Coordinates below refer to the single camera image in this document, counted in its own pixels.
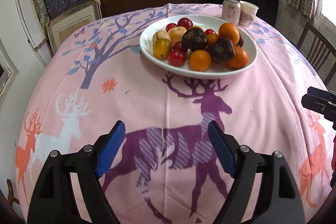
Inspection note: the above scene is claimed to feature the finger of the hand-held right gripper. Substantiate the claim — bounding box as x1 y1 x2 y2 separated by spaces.
308 86 336 96
301 93 336 112

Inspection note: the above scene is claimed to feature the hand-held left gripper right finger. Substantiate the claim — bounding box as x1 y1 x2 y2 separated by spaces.
207 120 306 224

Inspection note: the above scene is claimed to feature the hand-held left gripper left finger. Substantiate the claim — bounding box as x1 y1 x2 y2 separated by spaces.
28 120 126 224

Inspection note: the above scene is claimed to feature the white oval plate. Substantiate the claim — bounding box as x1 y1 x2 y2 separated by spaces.
139 14 258 79

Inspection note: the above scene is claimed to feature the large orange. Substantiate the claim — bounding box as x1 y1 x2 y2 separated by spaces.
226 46 249 69

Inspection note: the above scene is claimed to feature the medium orange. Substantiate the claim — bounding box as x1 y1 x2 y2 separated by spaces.
218 23 240 45

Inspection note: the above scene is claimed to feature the yellow tomato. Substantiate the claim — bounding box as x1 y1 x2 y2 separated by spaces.
153 39 172 59

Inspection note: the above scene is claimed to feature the dark wooden slat chair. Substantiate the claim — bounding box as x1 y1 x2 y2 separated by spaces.
297 22 336 85

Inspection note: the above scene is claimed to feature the pink deer-print tablecloth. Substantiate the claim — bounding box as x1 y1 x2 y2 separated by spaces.
14 2 336 224

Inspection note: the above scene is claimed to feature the small orange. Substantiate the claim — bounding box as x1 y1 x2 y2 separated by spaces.
207 33 220 46
189 50 212 72

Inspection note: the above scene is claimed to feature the white paper cup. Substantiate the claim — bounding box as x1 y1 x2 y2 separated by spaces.
239 1 259 28

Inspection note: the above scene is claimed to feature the pale drink can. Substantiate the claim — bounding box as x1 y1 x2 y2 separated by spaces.
221 0 241 26

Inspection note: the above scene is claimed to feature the white framed window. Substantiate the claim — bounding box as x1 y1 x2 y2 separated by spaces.
0 40 19 98

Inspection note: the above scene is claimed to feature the dark red tomato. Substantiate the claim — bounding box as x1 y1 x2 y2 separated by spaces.
177 17 193 29

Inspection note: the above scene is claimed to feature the white board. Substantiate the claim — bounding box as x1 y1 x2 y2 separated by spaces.
13 0 50 67

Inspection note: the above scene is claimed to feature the wooden picture frame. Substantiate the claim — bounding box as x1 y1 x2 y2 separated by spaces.
46 0 103 55

